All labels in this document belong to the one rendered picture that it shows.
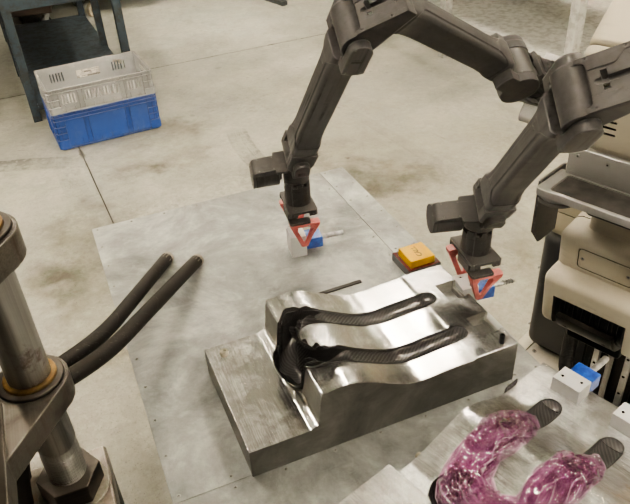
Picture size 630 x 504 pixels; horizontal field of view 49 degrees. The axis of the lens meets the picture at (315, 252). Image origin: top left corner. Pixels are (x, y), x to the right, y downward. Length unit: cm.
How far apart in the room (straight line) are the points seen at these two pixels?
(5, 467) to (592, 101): 85
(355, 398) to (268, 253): 59
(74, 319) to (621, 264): 205
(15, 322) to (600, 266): 114
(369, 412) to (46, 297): 207
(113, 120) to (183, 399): 307
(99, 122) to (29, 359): 327
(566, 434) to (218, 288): 78
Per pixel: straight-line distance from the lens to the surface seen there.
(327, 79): 121
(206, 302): 151
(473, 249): 137
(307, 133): 135
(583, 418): 122
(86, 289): 303
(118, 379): 257
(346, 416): 116
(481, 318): 133
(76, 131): 421
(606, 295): 157
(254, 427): 116
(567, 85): 94
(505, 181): 115
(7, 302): 96
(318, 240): 160
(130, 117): 425
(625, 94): 92
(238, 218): 177
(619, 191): 144
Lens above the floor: 173
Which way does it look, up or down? 35 degrees down
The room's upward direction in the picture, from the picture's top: 3 degrees counter-clockwise
